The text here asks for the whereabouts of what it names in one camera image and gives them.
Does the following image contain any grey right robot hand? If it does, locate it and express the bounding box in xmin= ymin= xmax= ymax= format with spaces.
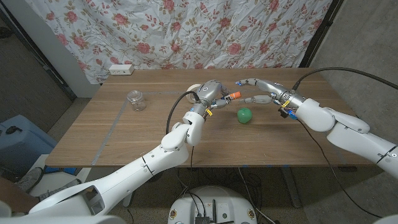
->
xmin=234 ymin=78 xmax=307 ymax=110

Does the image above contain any blue plastic container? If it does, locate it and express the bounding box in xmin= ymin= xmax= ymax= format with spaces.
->
xmin=0 ymin=114 xmax=58 ymax=175

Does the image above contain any floral backdrop cloth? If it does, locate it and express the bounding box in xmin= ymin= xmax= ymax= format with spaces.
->
xmin=24 ymin=0 xmax=333 ymax=85

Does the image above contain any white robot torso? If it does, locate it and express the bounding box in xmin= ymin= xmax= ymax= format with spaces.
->
xmin=167 ymin=185 xmax=257 ymax=224

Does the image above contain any grey sneaker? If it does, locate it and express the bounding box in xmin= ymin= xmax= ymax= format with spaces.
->
xmin=36 ymin=178 xmax=82 ymax=202
xmin=14 ymin=167 xmax=44 ymax=193

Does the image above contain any black backdrop stand pole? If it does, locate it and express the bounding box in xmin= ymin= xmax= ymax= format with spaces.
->
xmin=298 ymin=0 xmax=345 ymax=68

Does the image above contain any white table leg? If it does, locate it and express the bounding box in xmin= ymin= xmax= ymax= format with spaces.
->
xmin=123 ymin=191 xmax=137 ymax=208

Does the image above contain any white floor cable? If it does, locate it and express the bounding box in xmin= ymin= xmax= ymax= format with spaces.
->
xmin=238 ymin=167 xmax=276 ymax=224

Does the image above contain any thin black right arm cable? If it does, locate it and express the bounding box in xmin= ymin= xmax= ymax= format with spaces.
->
xmin=297 ymin=119 xmax=383 ymax=218

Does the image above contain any white power strip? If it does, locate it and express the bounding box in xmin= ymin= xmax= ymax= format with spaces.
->
xmin=108 ymin=63 xmax=135 ymax=76

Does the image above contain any black round floor object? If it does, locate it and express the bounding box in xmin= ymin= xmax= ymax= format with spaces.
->
xmin=146 ymin=167 xmax=164 ymax=184

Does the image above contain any green ball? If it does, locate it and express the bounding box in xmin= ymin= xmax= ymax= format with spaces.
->
xmin=236 ymin=107 xmax=253 ymax=124

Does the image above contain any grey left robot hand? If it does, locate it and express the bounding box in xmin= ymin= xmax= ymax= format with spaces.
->
xmin=189 ymin=79 xmax=233 ymax=116

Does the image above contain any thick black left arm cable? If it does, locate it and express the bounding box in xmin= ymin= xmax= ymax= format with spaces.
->
xmin=165 ymin=90 xmax=201 ymax=135

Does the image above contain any grey table leg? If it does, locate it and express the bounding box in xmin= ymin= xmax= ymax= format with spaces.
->
xmin=280 ymin=167 xmax=303 ymax=208

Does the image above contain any person bare leg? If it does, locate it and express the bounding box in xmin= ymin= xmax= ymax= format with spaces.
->
xmin=0 ymin=177 xmax=40 ymax=214

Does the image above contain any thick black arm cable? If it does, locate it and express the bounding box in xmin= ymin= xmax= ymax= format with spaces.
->
xmin=165 ymin=90 xmax=201 ymax=135
xmin=291 ymin=67 xmax=398 ymax=91

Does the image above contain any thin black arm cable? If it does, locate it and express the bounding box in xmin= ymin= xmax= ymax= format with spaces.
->
xmin=188 ymin=145 xmax=194 ymax=188
xmin=297 ymin=119 xmax=383 ymax=218

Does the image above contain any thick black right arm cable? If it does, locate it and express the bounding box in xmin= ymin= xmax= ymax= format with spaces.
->
xmin=291 ymin=67 xmax=398 ymax=91

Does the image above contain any clear glass jar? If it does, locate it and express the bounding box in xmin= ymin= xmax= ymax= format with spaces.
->
xmin=126 ymin=90 xmax=147 ymax=112

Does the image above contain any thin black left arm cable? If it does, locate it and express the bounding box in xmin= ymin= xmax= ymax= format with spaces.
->
xmin=188 ymin=145 xmax=194 ymax=188

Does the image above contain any cream masking tape roll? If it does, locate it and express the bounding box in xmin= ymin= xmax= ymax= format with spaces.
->
xmin=185 ymin=83 xmax=203 ymax=104

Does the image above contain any blue plastic piece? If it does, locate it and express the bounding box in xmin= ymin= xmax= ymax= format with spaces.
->
xmin=44 ymin=167 xmax=78 ymax=175

